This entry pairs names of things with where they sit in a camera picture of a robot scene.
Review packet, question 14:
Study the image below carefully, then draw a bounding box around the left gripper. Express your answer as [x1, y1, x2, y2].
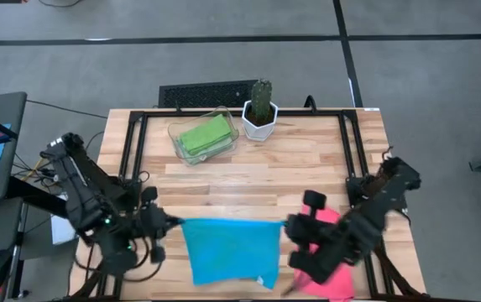
[133, 185, 184, 265]

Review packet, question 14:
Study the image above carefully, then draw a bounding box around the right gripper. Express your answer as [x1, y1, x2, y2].
[283, 189, 353, 286]

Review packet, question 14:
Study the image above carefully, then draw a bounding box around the blue microfiber towel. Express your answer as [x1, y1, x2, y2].
[180, 216, 285, 290]

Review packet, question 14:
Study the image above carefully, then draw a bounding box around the bright green microfiber towel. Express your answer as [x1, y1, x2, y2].
[178, 113, 233, 156]

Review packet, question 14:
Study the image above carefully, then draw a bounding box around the pink microfiber towel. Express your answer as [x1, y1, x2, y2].
[292, 205, 357, 302]

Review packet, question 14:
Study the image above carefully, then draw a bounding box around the white box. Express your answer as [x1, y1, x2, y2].
[50, 213, 77, 246]

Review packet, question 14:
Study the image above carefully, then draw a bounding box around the clear plastic bin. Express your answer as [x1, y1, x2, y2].
[167, 105, 240, 167]

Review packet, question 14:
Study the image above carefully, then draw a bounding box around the white plant pot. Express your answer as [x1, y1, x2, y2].
[241, 99, 280, 142]

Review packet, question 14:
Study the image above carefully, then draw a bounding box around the green cactus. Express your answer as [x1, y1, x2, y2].
[250, 78, 274, 126]

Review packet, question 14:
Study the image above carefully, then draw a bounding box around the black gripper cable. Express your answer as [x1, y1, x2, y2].
[74, 234, 166, 284]

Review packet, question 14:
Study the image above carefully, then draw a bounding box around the yellow cable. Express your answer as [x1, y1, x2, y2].
[32, 157, 53, 178]

